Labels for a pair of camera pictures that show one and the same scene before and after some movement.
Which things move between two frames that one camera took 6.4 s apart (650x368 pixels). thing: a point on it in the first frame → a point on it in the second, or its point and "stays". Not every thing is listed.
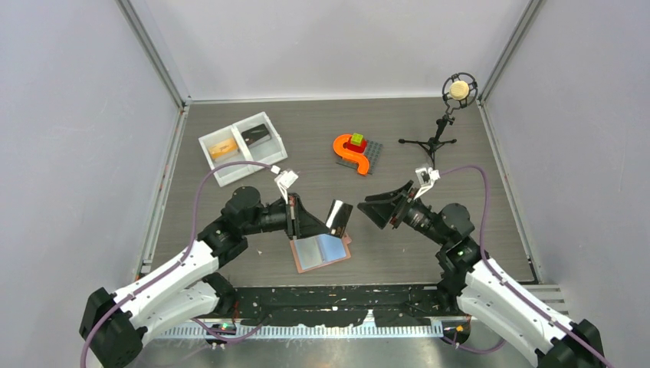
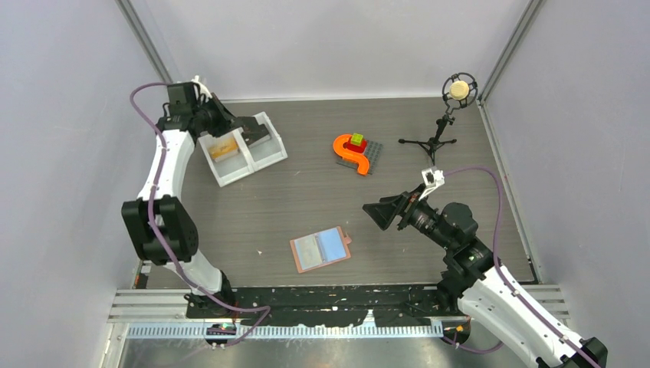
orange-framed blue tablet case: x=314 y=251 stays
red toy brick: x=356 y=148 stays
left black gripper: x=298 y=222 → x=227 y=119
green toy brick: x=356 y=139 stays
